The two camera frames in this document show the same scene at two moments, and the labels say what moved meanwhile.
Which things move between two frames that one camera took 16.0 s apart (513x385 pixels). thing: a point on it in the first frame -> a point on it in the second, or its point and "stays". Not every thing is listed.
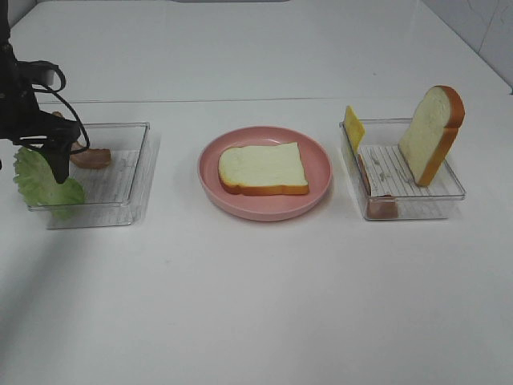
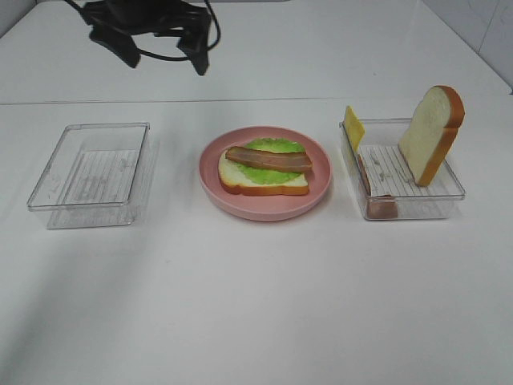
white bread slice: (431, 130) stays
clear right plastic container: (385, 185) stays
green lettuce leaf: (38, 185) -> (265, 176)
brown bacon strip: (380, 206) stays
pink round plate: (316, 162) stays
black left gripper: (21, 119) -> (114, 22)
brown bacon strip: (90, 159) -> (282, 160)
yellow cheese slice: (355, 127) stays
